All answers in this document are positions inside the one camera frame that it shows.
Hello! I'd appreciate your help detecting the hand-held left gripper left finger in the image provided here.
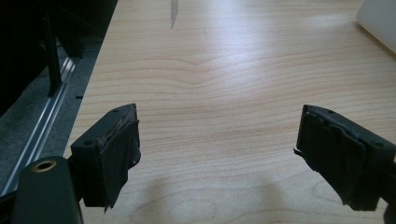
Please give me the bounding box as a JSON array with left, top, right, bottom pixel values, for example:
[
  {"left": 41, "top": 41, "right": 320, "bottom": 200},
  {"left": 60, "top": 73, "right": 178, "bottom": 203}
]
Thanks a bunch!
[{"left": 70, "top": 103, "right": 142, "bottom": 214}]

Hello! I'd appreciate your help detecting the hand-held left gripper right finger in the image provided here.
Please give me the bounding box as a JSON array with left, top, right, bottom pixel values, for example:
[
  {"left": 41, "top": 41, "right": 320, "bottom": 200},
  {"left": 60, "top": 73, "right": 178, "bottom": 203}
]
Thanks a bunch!
[{"left": 293, "top": 104, "right": 396, "bottom": 212}]

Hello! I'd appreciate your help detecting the black metal stand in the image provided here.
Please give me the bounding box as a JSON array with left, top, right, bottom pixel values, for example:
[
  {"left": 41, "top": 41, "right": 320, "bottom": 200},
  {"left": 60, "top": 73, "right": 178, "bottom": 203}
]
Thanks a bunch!
[{"left": 41, "top": 8, "right": 64, "bottom": 98}]

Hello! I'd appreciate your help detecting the grey pointed strip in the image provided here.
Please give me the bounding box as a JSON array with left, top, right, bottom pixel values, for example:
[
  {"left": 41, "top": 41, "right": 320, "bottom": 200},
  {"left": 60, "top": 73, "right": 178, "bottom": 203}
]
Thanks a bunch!
[{"left": 170, "top": 0, "right": 179, "bottom": 29}]

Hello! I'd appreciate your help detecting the silver floor rail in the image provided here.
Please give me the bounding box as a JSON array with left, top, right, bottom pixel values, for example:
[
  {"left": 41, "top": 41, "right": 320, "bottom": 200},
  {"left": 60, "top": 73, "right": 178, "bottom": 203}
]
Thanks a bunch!
[{"left": 0, "top": 57, "right": 78, "bottom": 198}]

